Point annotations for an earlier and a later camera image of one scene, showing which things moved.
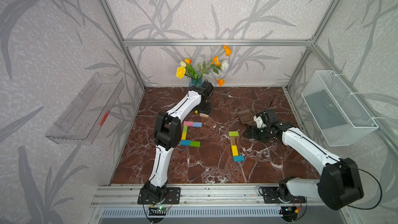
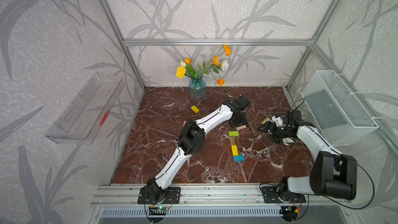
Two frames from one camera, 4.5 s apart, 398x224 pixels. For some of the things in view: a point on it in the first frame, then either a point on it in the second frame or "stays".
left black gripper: [207, 110] → [244, 122]
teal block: [239, 158] stays
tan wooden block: [232, 141] stays
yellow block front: [235, 151] stays
